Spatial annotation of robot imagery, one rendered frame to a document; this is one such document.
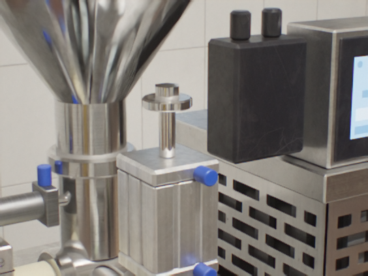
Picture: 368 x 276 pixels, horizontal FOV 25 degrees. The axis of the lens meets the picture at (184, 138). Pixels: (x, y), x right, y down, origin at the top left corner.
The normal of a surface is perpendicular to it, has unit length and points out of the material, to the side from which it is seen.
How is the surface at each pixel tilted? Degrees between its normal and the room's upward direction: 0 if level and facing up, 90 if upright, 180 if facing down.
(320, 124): 90
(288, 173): 90
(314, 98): 90
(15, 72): 90
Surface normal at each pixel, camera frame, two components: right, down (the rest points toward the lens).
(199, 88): 0.54, 0.22
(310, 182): -0.84, 0.14
